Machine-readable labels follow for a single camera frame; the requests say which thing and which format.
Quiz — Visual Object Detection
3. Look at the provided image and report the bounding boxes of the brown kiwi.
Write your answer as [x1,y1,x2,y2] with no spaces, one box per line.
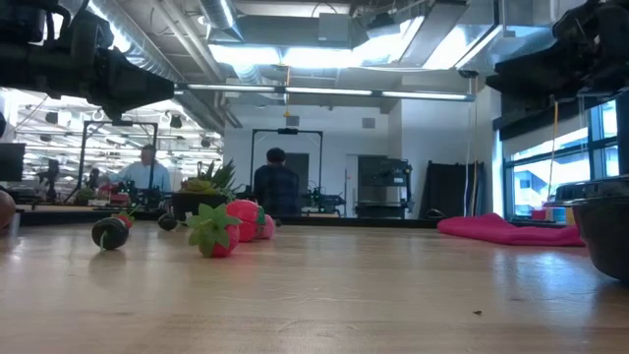
[0,190,16,230]

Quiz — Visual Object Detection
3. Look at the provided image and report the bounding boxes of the person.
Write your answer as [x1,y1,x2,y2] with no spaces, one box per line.
[252,147,302,217]
[107,144,173,194]

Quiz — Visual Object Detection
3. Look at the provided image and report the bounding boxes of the black vertical post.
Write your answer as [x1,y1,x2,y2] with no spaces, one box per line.
[616,90,629,176]

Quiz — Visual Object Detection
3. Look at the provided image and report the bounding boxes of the black aluminium table frame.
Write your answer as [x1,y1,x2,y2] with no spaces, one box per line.
[14,208,443,229]

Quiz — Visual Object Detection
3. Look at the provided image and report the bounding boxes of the large red strawberry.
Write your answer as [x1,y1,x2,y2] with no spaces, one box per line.
[225,199,266,243]

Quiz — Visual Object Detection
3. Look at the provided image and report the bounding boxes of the pink toy fruit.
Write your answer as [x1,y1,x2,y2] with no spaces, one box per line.
[254,213,276,241]

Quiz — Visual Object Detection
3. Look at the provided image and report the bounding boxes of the dark cherry with stem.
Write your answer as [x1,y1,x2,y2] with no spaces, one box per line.
[91,216,131,252]

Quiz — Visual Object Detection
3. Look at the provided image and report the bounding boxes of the black equipment cabinet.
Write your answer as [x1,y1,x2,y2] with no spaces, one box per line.
[356,155,414,218]

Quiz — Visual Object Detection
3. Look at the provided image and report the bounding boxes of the black frame robot station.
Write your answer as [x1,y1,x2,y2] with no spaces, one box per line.
[235,128,346,218]

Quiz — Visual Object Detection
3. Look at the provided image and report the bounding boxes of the strawberry with big leaves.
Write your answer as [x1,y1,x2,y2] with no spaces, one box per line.
[185,202,243,259]

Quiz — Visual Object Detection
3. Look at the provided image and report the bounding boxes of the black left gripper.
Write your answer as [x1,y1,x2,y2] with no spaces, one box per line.
[68,12,176,122]

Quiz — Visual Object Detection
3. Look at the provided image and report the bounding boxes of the grey door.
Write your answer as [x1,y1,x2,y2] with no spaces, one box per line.
[284,151,310,213]

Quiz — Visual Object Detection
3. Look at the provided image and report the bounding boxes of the black curtain panel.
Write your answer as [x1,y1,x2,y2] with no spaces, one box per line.
[425,160,486,218]

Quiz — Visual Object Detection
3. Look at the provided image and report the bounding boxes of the red folded cloth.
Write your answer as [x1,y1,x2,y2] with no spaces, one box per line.
[436,211,587,248]

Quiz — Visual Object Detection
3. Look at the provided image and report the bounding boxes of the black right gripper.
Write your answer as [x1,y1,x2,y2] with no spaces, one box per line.
[486,0,623,112]

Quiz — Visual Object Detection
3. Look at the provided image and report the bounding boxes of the black frame stand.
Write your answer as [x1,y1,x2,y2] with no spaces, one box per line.
[77,120,159,207]

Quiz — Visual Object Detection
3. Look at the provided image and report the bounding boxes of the long ceiling light bar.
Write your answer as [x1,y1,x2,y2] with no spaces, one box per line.
[174,82,476,102]

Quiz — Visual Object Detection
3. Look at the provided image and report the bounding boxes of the black bowl with fruit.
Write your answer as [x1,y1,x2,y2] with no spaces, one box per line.
[165,159,242,223]

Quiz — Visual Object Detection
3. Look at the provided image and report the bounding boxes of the black plastic tupperware container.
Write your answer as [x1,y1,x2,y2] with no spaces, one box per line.
[569,195,629,282]

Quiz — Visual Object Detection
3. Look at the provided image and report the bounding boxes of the black monitor screen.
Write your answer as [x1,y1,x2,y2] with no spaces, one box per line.
[0,142,26,183]

